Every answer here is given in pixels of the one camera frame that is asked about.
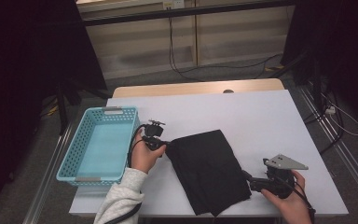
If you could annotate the white wall socket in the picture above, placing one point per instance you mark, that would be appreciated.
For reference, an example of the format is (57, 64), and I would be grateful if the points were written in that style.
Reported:
(174, 4)

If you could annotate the long aluminium floor rail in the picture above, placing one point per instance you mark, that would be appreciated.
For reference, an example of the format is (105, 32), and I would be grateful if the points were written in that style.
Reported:
(351, 161)

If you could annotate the person's right hand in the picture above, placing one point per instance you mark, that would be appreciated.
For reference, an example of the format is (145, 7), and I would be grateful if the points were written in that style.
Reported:
(292, 207)

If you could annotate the black horizontal bar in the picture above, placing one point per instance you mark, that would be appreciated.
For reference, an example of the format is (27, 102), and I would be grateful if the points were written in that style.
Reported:
(183, 12)

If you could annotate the round table grommet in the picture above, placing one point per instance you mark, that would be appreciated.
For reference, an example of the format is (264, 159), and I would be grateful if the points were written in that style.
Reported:
(228, 91)

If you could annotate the white table cover sheet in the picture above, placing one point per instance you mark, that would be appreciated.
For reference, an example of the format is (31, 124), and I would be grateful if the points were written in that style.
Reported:
(230, 112)

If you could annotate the light blue plastic basket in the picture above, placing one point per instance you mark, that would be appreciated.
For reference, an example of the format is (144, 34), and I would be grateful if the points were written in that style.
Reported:
(105, 149)

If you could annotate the white power plug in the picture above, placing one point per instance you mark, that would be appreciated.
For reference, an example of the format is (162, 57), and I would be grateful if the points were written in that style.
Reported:
(330, 110)

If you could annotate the person's left hand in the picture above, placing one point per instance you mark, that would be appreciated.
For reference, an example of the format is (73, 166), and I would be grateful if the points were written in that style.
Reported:
(144, 155)

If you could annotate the black garment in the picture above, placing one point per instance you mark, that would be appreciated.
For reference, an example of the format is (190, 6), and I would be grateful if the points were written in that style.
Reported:
(208, 171)

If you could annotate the short aluminium floor rail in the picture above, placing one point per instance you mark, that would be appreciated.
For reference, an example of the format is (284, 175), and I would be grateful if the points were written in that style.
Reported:
(48, 174)

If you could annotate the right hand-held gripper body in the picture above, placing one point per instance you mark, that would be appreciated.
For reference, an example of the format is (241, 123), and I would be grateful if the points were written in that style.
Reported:
(279, 177)

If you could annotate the large black curtain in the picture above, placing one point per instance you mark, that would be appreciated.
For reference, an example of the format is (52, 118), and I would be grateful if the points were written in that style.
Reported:
(18, 62)

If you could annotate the black tripod stand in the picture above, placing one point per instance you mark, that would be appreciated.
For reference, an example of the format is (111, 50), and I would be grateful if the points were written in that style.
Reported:
(62, 105)

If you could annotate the narrow black curtain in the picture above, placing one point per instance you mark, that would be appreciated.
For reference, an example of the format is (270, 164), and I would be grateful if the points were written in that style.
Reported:
(338, 37)

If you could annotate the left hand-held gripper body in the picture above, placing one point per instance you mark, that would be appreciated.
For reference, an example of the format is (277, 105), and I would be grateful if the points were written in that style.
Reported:
(154, 133)

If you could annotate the black metal stand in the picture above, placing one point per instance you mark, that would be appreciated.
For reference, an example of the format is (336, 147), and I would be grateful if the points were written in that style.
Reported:
(316, 81)

